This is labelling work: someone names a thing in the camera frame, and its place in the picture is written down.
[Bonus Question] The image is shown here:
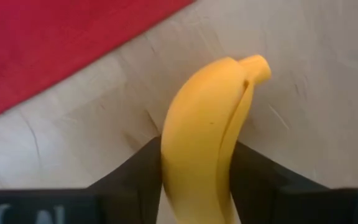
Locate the yellow toy banana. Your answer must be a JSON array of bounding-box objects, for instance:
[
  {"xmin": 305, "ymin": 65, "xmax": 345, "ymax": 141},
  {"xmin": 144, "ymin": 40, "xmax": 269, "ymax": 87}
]
[{"xmin": 160, "ymin": 54, "xmax": 272, "ymax": 224}]

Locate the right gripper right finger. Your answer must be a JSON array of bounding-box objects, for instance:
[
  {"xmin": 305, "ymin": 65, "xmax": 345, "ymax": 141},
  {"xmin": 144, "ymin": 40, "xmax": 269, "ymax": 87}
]
[{"xmin": 230, "ymin": 141, "xmax": 335, "ymax": 224}]

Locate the red cloth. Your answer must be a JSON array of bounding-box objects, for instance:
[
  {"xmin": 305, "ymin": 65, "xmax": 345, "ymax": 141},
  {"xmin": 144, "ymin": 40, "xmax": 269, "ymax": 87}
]
[{"xmin": 0, "ymin": 0, "xmax": 195, "ymax": 124}]

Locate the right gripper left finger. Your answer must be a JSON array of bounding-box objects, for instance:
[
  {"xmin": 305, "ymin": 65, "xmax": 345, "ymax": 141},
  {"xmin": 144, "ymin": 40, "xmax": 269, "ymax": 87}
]
[{"xmin": 87, "ymin": 135, "xmax": 165, "ymax": 224}]

